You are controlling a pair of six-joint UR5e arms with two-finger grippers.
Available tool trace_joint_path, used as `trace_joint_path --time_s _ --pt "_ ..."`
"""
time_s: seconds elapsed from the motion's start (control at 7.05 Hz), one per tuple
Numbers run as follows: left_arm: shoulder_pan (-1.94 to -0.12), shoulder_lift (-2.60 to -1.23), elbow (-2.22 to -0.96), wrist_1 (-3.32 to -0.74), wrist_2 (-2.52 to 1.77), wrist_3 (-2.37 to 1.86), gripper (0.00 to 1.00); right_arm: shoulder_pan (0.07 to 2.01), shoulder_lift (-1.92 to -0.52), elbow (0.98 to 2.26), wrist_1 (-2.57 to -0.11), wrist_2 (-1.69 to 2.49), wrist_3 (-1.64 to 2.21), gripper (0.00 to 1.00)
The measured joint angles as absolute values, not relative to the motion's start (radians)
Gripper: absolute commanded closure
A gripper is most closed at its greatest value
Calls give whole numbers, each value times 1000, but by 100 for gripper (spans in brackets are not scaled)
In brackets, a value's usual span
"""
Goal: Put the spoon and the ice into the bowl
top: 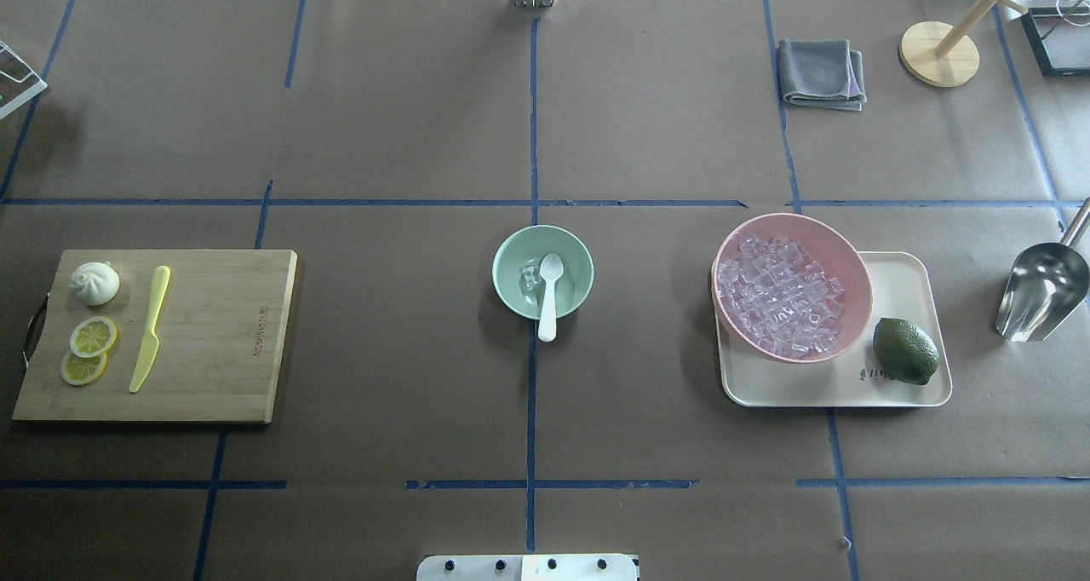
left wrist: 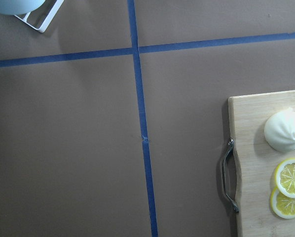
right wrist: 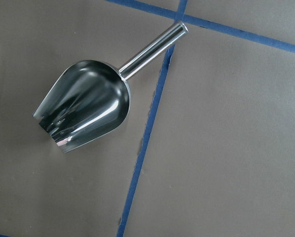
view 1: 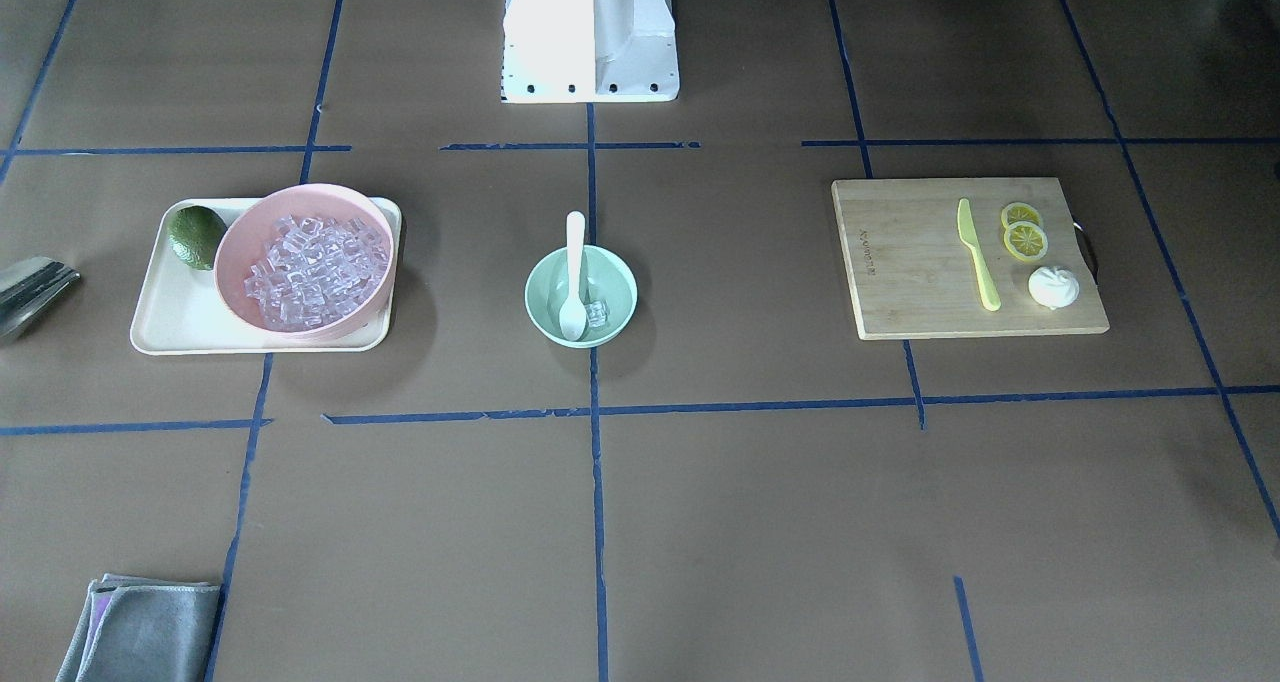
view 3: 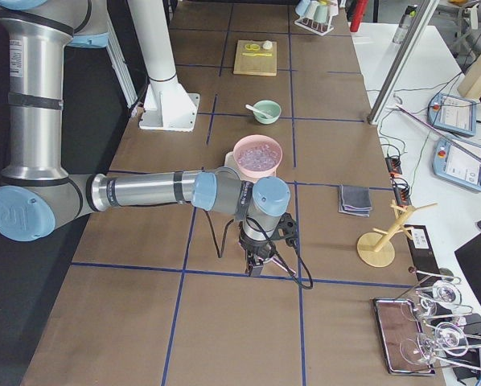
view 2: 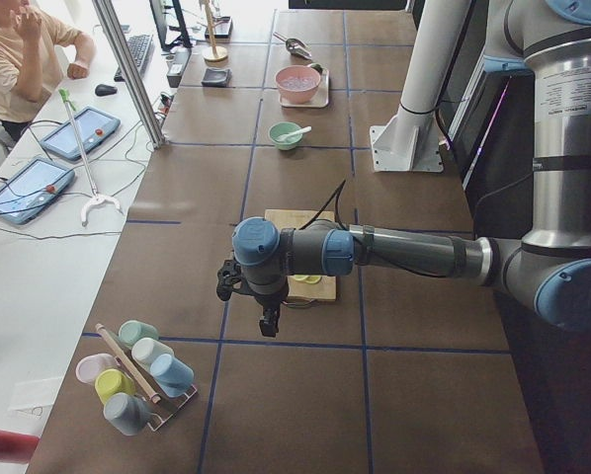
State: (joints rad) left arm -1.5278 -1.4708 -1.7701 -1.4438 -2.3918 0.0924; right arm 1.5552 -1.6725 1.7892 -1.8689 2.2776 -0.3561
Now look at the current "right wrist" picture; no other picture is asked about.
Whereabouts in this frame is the steel ice scoop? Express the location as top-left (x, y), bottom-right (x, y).
top-left (33, 21), bottom-right (188, 153)

